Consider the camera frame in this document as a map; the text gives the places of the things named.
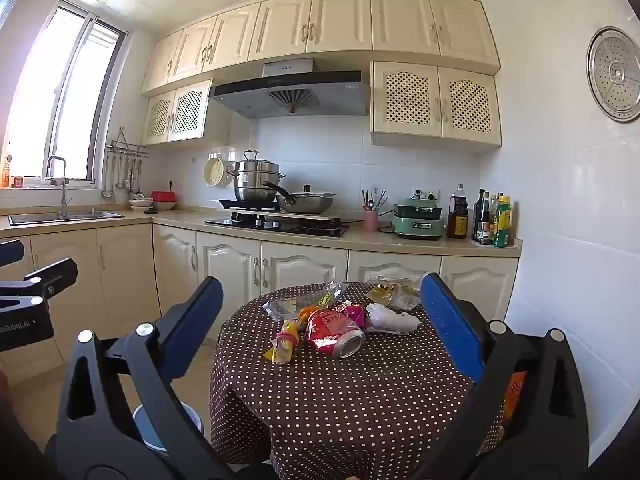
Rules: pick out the cream bowl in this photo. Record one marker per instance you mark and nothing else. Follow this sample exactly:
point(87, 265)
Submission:
point(165, 206)

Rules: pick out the brown polka dot tablecloth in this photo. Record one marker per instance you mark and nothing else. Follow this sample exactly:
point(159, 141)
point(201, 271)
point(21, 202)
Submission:
point(350, 400)

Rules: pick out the small red jar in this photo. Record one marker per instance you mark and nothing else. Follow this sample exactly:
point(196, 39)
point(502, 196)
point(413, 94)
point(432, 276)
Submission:
point(18, 182)

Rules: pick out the white plastic bag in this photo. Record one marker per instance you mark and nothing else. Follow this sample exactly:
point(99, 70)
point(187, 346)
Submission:
point(390, 320)

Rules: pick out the cream upper wall cabinets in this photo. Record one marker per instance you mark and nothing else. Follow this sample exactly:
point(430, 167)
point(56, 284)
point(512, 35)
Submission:
point(340, 20)

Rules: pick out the black gas stove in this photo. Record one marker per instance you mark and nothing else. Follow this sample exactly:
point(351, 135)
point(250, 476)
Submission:
point(225, 222)

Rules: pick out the orange plastic bag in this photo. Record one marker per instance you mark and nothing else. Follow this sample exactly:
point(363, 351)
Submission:
point(515, 395)

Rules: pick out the pale blue waste bin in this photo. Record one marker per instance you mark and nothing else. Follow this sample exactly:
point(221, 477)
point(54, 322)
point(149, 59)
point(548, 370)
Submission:
point(186, 425)

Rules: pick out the white double wall socket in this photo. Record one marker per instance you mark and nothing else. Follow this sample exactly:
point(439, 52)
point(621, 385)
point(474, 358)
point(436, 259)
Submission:
point(430, 193)

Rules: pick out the dark sauce bottle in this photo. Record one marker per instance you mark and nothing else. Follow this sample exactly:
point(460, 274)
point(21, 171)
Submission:
point(479, 215)
point(485, 230)

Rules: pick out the sliding window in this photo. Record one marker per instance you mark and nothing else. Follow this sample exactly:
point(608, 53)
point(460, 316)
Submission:
point(65, 85)

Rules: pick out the grey range hood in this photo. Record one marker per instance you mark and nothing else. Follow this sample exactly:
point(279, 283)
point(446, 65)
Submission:
point(300, 85)

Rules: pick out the green electric cooker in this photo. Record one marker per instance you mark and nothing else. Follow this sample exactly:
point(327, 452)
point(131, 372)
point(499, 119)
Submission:
point(417, 225)

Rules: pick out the cream round colander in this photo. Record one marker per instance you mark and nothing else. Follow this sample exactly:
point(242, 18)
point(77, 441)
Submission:
point(216, 172)

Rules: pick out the crushed red can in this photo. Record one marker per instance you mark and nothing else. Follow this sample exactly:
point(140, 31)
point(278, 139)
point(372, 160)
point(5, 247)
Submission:
point(330, 335)

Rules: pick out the metal utensil rack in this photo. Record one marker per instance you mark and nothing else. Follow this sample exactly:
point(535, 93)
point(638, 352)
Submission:
point(127, 149)

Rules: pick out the pink utensil holder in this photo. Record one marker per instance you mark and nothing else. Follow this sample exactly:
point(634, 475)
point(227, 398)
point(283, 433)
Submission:
point(370, 221)

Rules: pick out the orange wrapper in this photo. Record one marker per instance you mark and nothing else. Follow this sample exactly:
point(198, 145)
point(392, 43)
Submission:
point(309, 314)

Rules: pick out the clear yellow printed plastic bag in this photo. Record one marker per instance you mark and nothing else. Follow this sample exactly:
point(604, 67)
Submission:
point(279, 309)

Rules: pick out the large brown sauce bottle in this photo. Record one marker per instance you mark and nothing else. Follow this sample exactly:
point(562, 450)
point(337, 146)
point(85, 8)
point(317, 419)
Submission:
point(456, 217)

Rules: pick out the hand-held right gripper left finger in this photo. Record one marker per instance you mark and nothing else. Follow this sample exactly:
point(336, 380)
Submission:
point(196, 320)

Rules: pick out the round metal steamer plate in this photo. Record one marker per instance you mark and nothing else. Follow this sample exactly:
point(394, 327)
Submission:
point(615, 75)

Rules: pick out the steel steamer pot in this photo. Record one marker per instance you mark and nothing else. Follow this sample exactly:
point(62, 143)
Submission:
point(252, 180)

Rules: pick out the steel kitchen faucet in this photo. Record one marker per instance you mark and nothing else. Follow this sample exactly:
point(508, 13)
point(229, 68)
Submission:
point(62, 195)

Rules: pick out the steel sink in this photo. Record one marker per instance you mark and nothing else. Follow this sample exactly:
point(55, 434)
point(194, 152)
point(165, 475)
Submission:
point(50, 218)

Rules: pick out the yellow pink snack wrapper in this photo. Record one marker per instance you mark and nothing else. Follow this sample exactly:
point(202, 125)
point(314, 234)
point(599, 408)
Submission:
point(285, 345)

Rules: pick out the orange bottle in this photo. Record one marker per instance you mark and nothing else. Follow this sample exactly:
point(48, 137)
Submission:
point(5, 172)

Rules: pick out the cream board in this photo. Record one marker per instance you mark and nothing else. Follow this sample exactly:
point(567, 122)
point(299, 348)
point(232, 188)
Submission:
point(290, 216)

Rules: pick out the gold foil wrapper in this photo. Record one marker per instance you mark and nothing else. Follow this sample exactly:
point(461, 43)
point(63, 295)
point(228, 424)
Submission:
point(380, 295)

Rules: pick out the green yellow bottle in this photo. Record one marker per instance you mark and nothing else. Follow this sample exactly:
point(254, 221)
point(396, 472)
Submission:
point(502, 225)

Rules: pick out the steel wok with lid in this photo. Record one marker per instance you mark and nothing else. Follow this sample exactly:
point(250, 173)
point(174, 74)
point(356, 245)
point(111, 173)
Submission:
point(307, 202)

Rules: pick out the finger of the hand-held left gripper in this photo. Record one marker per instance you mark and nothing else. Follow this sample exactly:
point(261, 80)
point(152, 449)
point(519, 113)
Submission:
point(55, 275)
point(12, 252)

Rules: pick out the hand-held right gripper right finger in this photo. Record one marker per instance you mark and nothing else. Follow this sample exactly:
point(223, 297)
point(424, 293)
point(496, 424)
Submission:
point(450, 325)

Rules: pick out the small clear wrapper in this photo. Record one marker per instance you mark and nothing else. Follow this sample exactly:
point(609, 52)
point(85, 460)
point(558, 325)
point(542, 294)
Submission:
point(407, 297)

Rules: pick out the black induction cooker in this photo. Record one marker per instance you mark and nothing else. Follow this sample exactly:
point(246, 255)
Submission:
point(240, 205)

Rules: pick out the row of hanging utensils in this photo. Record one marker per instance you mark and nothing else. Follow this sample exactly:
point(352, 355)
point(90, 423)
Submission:
point(106, 180)

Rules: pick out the cream lattice door cabinet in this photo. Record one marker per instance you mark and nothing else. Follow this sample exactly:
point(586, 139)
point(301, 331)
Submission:
point(407, 95)
point(187, 110)

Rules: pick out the cream base cabinets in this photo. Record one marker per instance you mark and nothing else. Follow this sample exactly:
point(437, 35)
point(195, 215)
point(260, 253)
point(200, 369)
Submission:
point(125, 270)

